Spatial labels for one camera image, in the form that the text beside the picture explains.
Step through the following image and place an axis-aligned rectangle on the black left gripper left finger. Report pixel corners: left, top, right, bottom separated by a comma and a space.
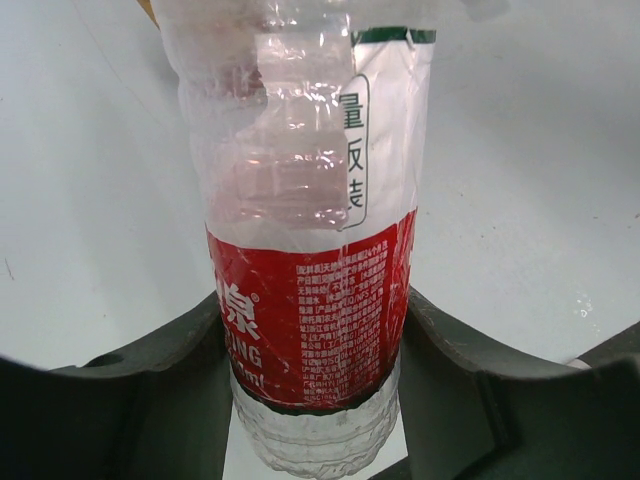
1, 295, 232, 479

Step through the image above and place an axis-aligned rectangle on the amber tea bottle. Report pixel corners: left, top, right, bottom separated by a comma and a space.
137, 0, 158, 27

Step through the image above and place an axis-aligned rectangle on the red cap water bottle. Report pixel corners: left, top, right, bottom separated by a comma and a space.
151, 1, 436, 479

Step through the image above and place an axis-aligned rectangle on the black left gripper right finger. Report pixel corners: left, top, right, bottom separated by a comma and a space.
382, 291, 639, 479

